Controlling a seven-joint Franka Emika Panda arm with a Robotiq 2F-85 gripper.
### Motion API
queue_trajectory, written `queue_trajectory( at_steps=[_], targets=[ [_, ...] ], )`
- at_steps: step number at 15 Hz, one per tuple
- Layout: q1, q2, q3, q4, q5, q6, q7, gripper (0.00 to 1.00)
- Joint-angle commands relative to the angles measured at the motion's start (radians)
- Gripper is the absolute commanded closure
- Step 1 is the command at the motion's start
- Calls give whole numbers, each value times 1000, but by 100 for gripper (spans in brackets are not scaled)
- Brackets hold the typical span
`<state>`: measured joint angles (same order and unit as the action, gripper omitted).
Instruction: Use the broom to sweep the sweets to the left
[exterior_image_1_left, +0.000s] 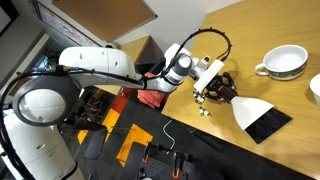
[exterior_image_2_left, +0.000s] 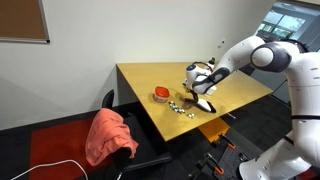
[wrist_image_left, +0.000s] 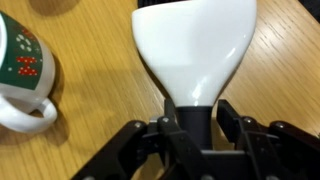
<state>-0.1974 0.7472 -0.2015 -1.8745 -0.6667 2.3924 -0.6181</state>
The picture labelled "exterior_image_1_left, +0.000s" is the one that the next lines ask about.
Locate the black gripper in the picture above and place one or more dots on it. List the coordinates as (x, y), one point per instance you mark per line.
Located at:
(218, 86)

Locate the sweet white green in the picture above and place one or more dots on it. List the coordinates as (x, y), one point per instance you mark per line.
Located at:
(207, 114)
(195, 94)
(200, 99)
(202, 109)

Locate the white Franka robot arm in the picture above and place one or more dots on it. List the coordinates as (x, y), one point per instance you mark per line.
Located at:
(96, 61)

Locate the white mug green band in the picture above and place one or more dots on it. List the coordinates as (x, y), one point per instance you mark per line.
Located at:
(283, 61)

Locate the salmon pink cloth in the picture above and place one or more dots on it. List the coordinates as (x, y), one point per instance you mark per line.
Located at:
(151, 98)

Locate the orange black bar clamp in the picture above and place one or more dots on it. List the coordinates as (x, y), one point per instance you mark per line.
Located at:
(145, 158)
(176, 172)

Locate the wooden side desk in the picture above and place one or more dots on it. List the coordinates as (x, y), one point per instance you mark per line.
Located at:
(136, 48)

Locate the brown cork board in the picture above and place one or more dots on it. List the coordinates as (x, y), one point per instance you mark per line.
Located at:
(106, 16)

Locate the black office chair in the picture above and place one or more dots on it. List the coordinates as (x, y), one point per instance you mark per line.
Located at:
(95, 143)

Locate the white notice board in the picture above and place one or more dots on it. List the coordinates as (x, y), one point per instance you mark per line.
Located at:
(63, 25)

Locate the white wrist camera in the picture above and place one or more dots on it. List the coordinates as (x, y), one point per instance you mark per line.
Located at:
(208, 76)

